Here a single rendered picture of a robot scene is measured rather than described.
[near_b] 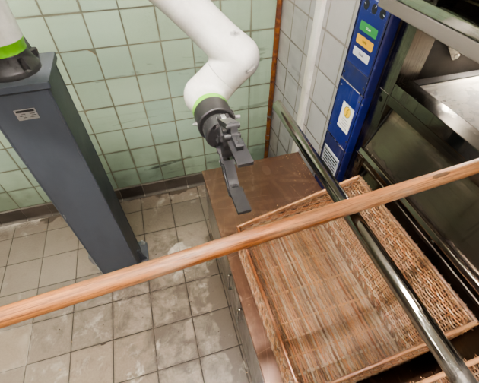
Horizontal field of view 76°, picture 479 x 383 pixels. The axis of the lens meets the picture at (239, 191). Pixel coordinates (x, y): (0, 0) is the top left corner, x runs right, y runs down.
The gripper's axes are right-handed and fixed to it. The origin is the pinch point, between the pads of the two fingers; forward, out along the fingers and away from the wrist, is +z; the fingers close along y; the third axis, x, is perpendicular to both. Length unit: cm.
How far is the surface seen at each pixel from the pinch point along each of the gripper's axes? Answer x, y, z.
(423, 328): -17.5, 2.7, 32.3
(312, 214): -9.4, -1.0, 10.9
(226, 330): 4, 120, -12
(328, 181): -18.2, 2.5, 1.5
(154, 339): 39, 120, -19
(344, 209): -15.4, -0.7, 11.2
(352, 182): -49, 36, -23
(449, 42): -40.5, -20.8, -4.9
